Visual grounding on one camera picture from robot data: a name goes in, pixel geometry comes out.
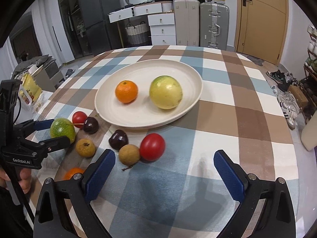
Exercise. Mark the orange mandarin on plate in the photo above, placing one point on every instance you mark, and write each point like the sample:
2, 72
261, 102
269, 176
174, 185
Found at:
126, 91

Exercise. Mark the small red tomato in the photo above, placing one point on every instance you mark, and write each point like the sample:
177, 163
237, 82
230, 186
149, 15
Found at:
78, 119

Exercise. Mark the yellow snack bag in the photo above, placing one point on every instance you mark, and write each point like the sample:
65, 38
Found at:
29, 90

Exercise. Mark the wooden shoe rack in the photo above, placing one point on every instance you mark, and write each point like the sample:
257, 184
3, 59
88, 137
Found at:
309, 82

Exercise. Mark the silver aluminium suitcase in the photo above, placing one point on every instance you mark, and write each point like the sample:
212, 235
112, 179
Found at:
214, 25

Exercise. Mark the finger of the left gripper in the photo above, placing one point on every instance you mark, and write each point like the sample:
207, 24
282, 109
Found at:
43, 148
31, 126

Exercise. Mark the green passion fruit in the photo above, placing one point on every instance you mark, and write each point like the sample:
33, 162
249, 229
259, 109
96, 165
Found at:
63, 127

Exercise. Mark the white striped sneaker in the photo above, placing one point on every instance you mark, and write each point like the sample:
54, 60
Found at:
289, 108

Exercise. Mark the large red tomato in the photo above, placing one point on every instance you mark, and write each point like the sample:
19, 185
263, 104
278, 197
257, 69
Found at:
152, 147

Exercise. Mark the woven laundry basket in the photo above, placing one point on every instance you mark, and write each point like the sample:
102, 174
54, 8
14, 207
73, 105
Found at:
138, 34

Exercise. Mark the dark cherry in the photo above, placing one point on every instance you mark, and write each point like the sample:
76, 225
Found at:
118, 140
91, 125

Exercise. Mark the left hand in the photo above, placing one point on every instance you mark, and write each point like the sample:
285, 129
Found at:
25, 179

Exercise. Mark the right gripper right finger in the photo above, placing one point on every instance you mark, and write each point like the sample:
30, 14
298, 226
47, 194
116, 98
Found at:
276, 218

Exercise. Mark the cream round plate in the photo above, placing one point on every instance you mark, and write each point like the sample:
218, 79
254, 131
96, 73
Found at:
142, 113

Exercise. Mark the yellow passion fruit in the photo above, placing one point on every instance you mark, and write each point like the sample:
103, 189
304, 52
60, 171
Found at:
165, 92

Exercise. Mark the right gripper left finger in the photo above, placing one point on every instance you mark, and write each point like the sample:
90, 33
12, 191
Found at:
52, 218

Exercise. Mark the black refrigerator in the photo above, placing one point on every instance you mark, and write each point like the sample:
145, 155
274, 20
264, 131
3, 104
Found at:
102, 35

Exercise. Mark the orange mandarin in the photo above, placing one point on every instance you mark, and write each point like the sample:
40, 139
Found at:
126, 91
70, 173

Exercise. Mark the white drawer desk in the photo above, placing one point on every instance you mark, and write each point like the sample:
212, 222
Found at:
161, 20

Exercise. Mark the beige suitcase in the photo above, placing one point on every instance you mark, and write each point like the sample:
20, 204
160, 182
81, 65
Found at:
187, 22

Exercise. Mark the dark cherry left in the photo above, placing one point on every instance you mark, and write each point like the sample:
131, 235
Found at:
91, 125

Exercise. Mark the dark cherry right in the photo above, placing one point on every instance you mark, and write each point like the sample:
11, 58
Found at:
118, 140

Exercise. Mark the checkered tablecloth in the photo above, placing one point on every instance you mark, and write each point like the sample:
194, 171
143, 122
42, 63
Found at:
181, 194

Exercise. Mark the brown longan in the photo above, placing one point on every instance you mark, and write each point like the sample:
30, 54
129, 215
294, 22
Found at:
85, 148
129, 155

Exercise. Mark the wooden door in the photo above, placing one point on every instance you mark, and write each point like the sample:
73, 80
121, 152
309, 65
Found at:
261, 29

